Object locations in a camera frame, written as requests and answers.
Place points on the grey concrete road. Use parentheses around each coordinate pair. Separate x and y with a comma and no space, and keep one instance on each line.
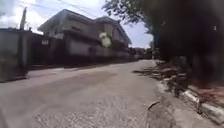
(100,93)

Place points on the two-storey grey building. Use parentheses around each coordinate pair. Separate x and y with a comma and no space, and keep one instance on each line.
(83,36)

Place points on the dark trees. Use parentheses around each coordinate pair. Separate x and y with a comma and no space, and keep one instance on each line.
(186,33)

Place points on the utility pole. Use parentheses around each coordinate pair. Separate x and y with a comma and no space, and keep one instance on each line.
(23,20)

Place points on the pale concrete kerb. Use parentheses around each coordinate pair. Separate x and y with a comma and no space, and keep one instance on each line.
(206,108)

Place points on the brown dirt strip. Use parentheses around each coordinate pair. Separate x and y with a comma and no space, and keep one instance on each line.
(213,95)

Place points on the grey boundary wall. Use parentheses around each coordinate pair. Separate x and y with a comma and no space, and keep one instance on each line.
(10,50)

